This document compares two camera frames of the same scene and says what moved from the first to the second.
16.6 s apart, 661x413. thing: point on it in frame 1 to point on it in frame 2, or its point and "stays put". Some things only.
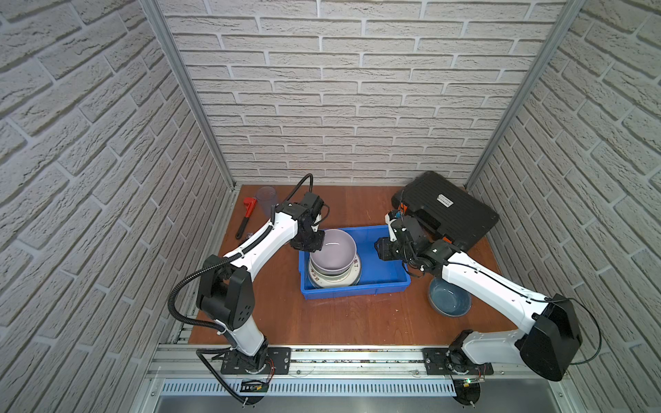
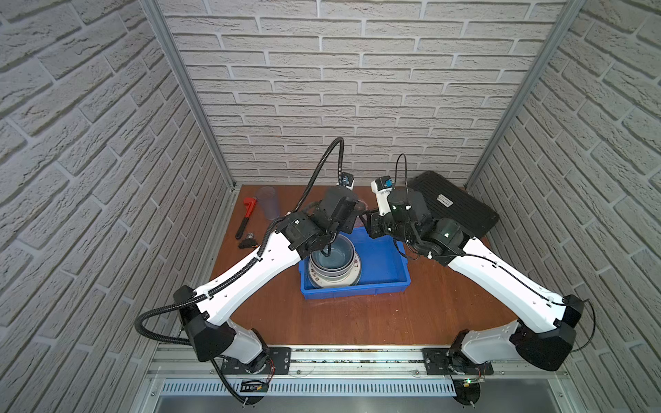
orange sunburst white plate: (341, 280) stays put
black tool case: (445, 209) stays put
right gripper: (383, 249) to (375, 222)
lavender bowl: (337, 252) to (332, 275)
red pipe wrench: (250, 203) stays put
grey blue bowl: (448, 299) to (342, 254)
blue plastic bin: (377, 275) stays put
